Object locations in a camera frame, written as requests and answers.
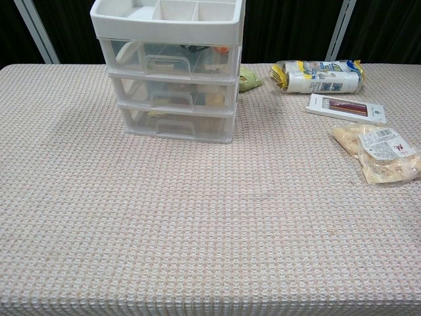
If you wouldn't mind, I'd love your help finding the clear drawer with yellow item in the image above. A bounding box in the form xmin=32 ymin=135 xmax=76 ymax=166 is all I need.
xmin=112 ymin=77 xmax=232 ymax=109

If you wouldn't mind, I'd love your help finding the clear drawer with white loop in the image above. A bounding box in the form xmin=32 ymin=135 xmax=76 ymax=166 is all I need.
xmin=105 ymin=39 xmax=232 ymax=79

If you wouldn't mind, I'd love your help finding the white plastic drawer cabinet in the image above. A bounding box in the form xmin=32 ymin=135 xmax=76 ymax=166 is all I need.
xmin=90 ymin=0 xmax=247 ymax=145

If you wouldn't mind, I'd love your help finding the beige woven tablecloth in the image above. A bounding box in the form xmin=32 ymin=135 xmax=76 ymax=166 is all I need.
xmin=0 ymin=63 xmax=421 ymax=316

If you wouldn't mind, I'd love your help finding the pale yellow block item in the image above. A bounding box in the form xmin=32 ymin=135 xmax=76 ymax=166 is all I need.
xmin=205 ymin=92 xmax=227 ymax=107

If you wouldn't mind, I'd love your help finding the yellow-green cloth item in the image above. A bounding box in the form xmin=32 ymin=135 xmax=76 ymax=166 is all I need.
xmin=238 ymin=64 xmax=264 ymax=93

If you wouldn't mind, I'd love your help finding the white yellow blue roll package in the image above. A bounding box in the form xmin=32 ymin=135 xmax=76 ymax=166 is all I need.
xmin=270 ymin=59 xmax=366 ymax=95

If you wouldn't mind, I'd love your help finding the white coloured pencil box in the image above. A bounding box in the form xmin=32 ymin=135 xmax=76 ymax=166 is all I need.
xmin=305 ymin=93 xmax=388 ymax=125

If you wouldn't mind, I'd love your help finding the black pleated curtain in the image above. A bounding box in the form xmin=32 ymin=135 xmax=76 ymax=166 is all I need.
xmin=337 ymin=0 xmax=421 ymax=65
xmin=243 ymin=0 xmax=343 ymax=65
xmin=29 ymin=0 xmax=107 ymax=65
xmin=0 ymin=0 xmax=47 ymax=70

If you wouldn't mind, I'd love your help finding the clear bag of beige snack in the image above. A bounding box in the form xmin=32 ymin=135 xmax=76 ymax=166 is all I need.
xmin=330 ymin=122 xmax=421 ymax=187

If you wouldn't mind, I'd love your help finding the white metal frame post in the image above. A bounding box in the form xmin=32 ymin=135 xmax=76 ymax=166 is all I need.
xmin=12 ymin=0 xmax=61 ymax=65
xmin=325 ymin=0 xmax=355 ymax=64

